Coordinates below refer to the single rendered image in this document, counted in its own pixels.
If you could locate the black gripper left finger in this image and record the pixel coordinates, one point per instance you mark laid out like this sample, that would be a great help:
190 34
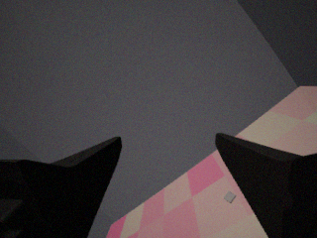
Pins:
64 196

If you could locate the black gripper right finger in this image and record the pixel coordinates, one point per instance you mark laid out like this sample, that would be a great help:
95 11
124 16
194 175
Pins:
280 187

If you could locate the small grey square tile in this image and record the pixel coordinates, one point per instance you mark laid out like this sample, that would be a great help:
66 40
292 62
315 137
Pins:
229 196

